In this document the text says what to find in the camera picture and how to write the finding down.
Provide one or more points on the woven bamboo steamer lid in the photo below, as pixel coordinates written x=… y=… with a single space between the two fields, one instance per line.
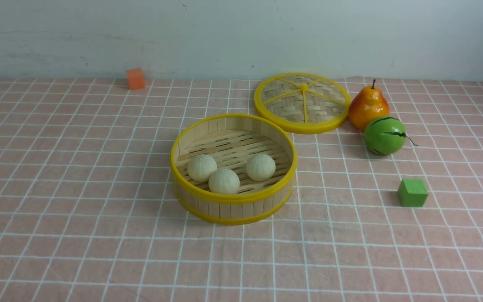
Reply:
x=302 y=103

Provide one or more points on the orange yellow toy pear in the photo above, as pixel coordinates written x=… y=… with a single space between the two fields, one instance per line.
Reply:
x=367 y=105

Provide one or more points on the white bun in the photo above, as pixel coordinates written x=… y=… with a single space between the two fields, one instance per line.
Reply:
x=260 y=167
x=201 y=167
x=224 y=181

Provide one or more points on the green cube block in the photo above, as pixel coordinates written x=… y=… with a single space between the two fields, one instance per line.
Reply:
x=412 y=193

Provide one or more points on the orange cube block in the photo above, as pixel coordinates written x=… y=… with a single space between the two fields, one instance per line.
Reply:
x=135 y=79

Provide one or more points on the green toy watermelon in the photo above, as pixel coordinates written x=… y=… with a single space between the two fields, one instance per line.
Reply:
x=385 y=135

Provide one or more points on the bamboo steamer tray yellow rim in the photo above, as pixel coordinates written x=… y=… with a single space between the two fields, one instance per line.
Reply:
x=231 y=139

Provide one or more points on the pink checkered tablecloth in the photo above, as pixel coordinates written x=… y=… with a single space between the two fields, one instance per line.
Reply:
x=87 y=211

